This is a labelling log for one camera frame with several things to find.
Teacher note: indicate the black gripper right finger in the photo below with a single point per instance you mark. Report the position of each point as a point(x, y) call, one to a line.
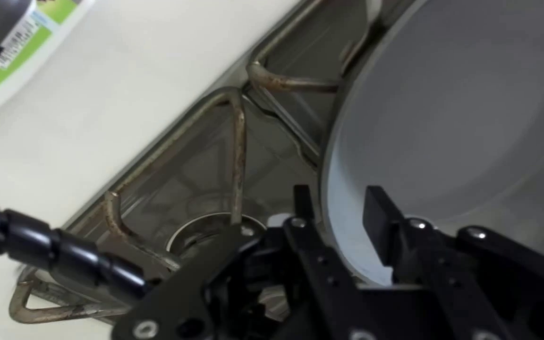
point(448, 283)

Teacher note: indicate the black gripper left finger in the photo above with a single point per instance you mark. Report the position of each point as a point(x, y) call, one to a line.
point(321, 276)

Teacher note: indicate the grey frying pan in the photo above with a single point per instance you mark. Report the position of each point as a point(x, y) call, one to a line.
point(461, 113)

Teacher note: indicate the black metal burner grate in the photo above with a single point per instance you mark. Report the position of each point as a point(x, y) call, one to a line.
point(189, 170)

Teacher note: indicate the white gas stove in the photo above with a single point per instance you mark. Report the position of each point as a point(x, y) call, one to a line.
point(127, 94)

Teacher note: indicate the small white green device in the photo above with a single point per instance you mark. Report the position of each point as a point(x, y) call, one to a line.
point(27, 43)

